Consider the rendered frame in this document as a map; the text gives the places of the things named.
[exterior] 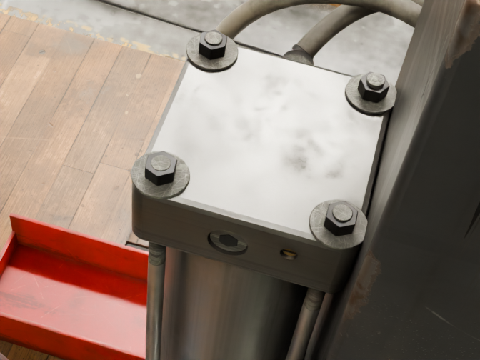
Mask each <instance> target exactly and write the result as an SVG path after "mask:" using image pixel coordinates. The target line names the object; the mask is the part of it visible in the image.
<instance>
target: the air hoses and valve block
mask: <svg viewBox="0 0 480 360"><path fill-rule="evenodd" d="M423 3H424V0H248V1H246V2H244V3H243V4H242V5H240V6H238V7H237V8H235V9H234V10H233V11H232V12H231V13H230V14H229V15H228V16H227V17H226V18H224V19H223V20H222V21H221V23H220V24H219V25H218V26H217V27H216V28H215V29H216V30H217V31H219V32H221V33H222V34H224V35H226V36H228V37H229V38H230V39H232V40H233V39H234V38H235V37H236V36H237V35H238V34H239V33H241V32H242V31H243V30H244V29H245V28H246V27H247V26H248V25H250V24H252V23H254V22H255V21H256V20H258V19H260V18H261V17H263V16H266V15H267V14H270V13H272V12H275V11H277V10H279V9H285V8H288V7H291V6H298V5H304V4H341V6H339V7H337V8H336V9H334V10H333V11H331V12H330V13H329V14H327V15H326V16H325V17H324V18H322V19H321V20H320V21H319V22H318V23H317V24H315V25H314V26H313V27H312V28H311V29H310V30H309V31H308V32H307V33H306V34H305V35H304V36H303V37H302V38H301V40H300V41H299V42H298V43H297V44H294V45H293V46H292V49H293V50H299V51H303V52H305V53H307V54H308V55H309V56H310V57H311V58H312V59H314V58H313V57H314V56H315V55H316V54H317V53H318V52H319V51H320V49H321V48H322V47H323V46H324V45H325V44H327V43H328V42H329V41H330V40H331V39H332V38H333V37H334V36H336V35H337V34H338V33H339V32H340V31H342V30H343V29H345V28H346V27H347V26H349V25H351V24H352V23H354V22H355V21H358V20H359V19H362V18H364V17H365V16H368V15H371V14H375V13H378V12H381V13H384V14H387V15H389V16H392V17H394V18H396V19H399V20H401V21H403V22H405V23H406V24H408V25H410V26H412V27H414V28H415V26H416V23H417V20H418V18H419V14H420V12H421V8H422V6H423Z"/></svg>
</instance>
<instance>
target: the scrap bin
mask: <svg viewBox="0 0 480 360"><path fill-rule="evenodd" d="M9 218H10V222H11V229H12V232H11V233H10V235H9V237H8V239H7V241H6V243H5V245H4V247H3V249H2V250H1V253H0V340H1V341H5V342H8V343H11V344H15V345H18V346H22V347H25V348H28V349H32V350H34V351H39V352H41V353H44V354H48V355H51V356H55V357H58V358H60V359H65V360H145V357H146V304H147V277H148V257H149V253H148V252H147V251H143V250H140V249H135V248H133V247H130V246H125V245H123V244H118V243H115V242H112V241H108V240H105V239H100V238H98V237H95V236H91V235H88V234H83V233H81V232H77V231H73V230H71V229H66V228H63V227H60V226H56V225H53V224H48V223H46V222H42V221H39V220H36V219H31V218H29V217H25V216H21V215H18V214H14V213H10V214H9Z"/></svg>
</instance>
